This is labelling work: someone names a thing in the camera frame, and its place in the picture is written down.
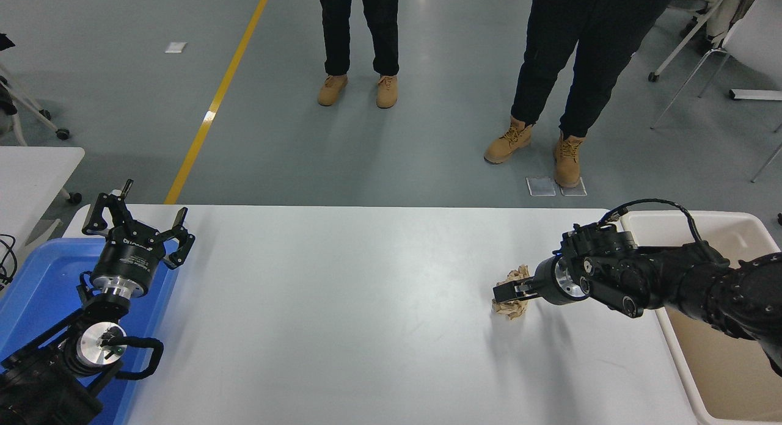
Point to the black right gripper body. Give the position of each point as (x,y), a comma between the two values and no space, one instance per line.
(545,283)

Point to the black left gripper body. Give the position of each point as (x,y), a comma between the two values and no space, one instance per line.
(131,260)

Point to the tan paper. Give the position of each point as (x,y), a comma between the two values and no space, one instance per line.
(510,309)

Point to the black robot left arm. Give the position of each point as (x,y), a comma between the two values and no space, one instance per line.
(36,382)

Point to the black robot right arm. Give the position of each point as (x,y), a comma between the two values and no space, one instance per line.
(684,278)

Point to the blue plastic tray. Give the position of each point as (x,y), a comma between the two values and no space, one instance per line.
(43,278)

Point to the clear floor plate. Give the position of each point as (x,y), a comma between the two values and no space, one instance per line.
(583,190)
(540,187)

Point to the white wheeled stand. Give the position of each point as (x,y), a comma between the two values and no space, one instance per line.
(36,110)

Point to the white floor tag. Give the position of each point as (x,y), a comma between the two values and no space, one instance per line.
(176,47)

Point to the large pale bin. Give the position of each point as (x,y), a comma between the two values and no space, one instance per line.
(727,376)

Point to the person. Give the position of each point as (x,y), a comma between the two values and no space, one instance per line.
(382,28)
(580,52)

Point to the white wheeled rack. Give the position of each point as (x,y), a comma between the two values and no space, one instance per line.
(678,46)

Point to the white flat bar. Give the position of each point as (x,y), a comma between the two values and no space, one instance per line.
(757,94)

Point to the white chair chrome legs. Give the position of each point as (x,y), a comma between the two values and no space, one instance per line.
(757,40)

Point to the beige hanging garment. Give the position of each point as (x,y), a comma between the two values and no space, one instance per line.
(730,10)

